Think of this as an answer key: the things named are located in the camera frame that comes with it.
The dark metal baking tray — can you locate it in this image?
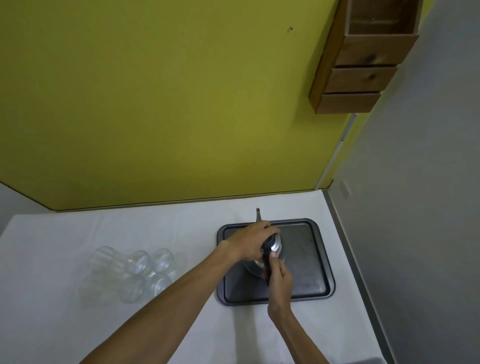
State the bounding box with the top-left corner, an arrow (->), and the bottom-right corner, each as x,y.
216,218 -> 336,307

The person's right hand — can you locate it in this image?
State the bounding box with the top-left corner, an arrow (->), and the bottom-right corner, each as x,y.
264,251 -> 294,316

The person's left hand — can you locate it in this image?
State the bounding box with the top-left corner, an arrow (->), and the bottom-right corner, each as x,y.
223,220 -> 282,263

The person's right forearm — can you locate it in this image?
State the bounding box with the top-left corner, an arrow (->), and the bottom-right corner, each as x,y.
267,308 -> 331,364

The white tablecloth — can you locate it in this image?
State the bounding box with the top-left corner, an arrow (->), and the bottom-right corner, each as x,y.
0,188 -> 389,364

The person's left forearm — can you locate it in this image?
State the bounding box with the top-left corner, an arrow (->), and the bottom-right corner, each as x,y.
79,241 -> 241,364

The group of clear drinking glasses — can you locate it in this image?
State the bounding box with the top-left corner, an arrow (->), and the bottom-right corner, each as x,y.
77,245 -> 188,305

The steel kettle with black handle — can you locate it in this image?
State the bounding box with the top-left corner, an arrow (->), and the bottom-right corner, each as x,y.
243,208 -> 283,287

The wooden wall drawer unit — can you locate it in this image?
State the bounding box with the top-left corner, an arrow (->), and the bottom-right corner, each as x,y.
308,0 -> 424,115

